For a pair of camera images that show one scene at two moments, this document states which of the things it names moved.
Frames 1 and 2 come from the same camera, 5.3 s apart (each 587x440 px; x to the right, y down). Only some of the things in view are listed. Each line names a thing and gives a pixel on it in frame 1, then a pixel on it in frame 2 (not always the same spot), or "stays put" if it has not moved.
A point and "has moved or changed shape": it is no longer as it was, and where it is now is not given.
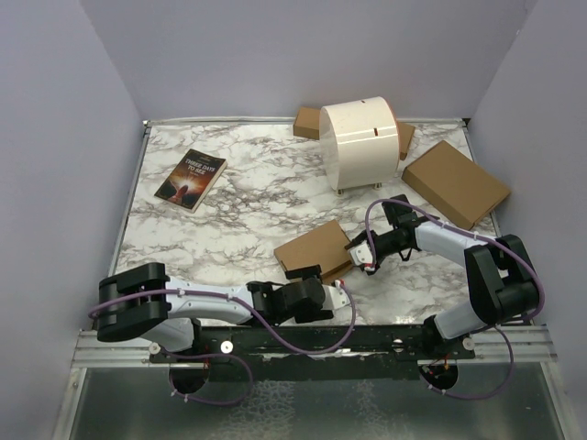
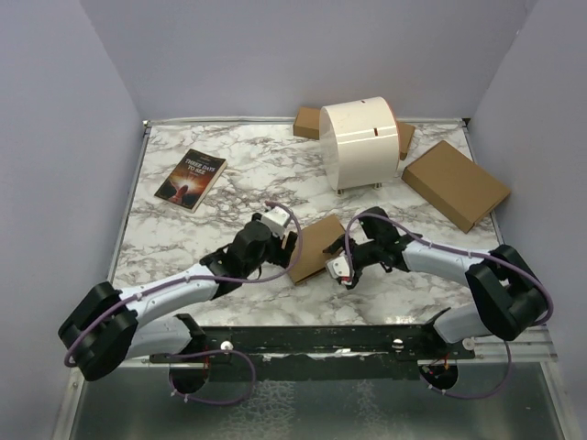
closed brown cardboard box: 455,184 stays put
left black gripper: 315,272 → 282,255
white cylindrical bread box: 359,142 stays put
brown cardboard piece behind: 405,133 stays put
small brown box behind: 306,123 stays put
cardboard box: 324,247 has moved or changed shape
